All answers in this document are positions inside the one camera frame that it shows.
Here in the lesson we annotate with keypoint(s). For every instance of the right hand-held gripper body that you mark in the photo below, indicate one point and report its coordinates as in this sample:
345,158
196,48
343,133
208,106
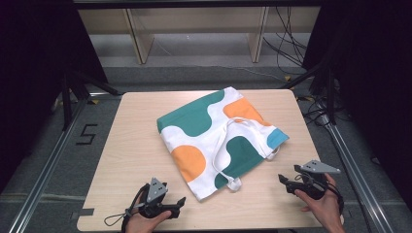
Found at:
315,167

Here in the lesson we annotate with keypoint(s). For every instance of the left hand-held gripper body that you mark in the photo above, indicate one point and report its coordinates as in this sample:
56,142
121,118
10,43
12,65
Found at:
156,190

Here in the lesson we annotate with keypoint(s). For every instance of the white tote bag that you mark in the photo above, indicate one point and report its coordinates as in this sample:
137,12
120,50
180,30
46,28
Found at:
194,119

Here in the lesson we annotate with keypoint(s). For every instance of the person's left hand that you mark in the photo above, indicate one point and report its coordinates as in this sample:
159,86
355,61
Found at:
142,224

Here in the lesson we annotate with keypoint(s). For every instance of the person's right hand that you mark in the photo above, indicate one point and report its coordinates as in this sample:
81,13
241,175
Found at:
324,210

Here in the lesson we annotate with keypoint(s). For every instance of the grey tape piece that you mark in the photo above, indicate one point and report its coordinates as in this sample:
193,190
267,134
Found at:
86,212

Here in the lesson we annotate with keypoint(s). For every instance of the black tripod stand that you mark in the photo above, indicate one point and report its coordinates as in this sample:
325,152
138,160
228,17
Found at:
328,93
69,97

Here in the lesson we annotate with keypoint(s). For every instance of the yellow tape piece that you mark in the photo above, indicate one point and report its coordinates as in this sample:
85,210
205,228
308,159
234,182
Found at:
288,78
94,101

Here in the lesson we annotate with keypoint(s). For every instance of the black curtain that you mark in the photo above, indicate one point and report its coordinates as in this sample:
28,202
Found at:
375,87
35,81

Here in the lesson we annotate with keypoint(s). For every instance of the light wooden shelf unit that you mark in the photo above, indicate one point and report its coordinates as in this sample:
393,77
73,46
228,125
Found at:
142,35

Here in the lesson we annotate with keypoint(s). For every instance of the aluminium frame rail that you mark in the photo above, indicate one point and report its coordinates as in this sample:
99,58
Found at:
356,174
48,165

